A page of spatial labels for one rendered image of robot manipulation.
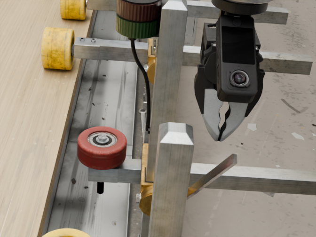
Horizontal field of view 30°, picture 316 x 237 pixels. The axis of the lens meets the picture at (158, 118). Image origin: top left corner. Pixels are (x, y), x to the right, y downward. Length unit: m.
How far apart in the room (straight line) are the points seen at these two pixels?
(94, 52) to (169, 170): 0.57
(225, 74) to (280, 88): 2.45
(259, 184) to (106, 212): 0.38
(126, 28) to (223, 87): 0.17
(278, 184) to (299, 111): 1.98
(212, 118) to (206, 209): 1.46
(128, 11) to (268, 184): 0.40
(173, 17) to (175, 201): 0.27
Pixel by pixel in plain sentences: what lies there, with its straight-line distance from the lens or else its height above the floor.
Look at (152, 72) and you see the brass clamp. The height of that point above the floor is 0.95.
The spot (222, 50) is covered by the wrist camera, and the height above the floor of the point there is 1.15.
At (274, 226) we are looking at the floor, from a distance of 2.24.
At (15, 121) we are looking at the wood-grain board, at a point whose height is 0.90.
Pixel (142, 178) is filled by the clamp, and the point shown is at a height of 0.87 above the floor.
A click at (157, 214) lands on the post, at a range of 0.64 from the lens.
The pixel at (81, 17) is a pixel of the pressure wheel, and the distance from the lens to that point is 1.37.
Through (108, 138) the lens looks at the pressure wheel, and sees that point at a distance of 0.96.
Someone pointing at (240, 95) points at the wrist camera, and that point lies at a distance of 0.70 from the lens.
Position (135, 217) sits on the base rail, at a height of 0.70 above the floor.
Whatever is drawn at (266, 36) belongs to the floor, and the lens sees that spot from 3.73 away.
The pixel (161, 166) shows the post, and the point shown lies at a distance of 0.60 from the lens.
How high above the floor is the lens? 1.45
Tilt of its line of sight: 32 degrees down
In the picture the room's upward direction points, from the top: 6 degrees clockwise
